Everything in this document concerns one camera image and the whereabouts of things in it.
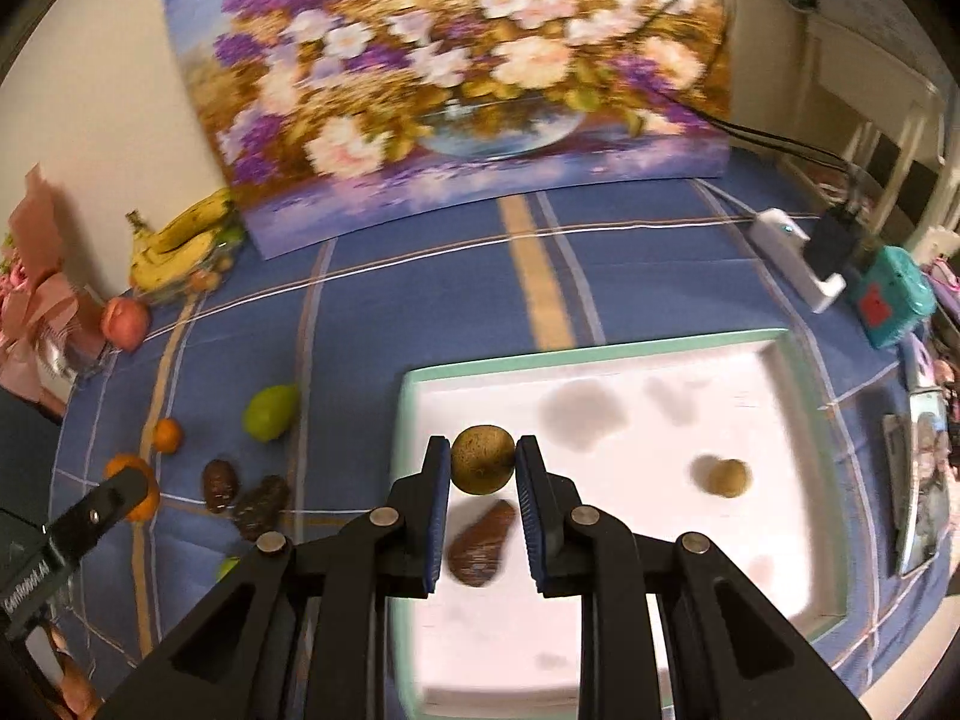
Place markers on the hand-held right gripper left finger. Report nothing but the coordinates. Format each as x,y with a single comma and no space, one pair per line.
437,510

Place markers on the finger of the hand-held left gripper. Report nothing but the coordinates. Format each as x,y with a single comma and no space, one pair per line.
97,517

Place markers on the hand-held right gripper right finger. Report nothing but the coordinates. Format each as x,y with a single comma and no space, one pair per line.
529,510

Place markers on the orange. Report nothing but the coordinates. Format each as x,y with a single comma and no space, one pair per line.
144,506

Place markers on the round brown kiwi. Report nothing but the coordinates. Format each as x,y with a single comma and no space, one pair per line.
482,465

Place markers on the small tangerine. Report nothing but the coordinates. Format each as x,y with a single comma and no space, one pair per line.
169,436

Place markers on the green apple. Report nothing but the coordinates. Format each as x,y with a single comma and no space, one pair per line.
227,568

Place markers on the white tray with teal rim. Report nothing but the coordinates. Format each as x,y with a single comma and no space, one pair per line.
675,562

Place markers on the dark wrinkled date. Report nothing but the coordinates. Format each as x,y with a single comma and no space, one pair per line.
260,508

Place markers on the green pear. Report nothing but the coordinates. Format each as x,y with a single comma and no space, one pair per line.
270,414

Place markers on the person's left hand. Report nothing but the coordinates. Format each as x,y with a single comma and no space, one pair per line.
71,682

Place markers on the brown wrinkled date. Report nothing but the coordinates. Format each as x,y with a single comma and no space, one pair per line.
482,547
219,486

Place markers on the red apple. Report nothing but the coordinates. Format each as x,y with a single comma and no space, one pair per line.
124,324

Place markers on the small brown kiwi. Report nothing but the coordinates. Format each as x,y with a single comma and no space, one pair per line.
727,478

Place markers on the pink wrapped bouquet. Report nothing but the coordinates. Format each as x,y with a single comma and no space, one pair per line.
41,292

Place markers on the clear plastic container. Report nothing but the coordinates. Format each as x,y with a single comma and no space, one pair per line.
219,264

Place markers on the bunch of yellow bananas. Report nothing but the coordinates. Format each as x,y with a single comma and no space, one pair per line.
180,247

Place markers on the white power strip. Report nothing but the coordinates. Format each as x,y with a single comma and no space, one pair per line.
784,244

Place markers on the glossy photo magazine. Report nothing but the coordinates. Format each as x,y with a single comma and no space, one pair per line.
922,480

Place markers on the black power adapter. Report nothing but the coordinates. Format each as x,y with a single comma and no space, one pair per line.
834,244

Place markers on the floral painting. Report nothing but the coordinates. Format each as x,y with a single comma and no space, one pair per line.
450,90

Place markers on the teal box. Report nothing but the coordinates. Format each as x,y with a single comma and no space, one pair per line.
892,296

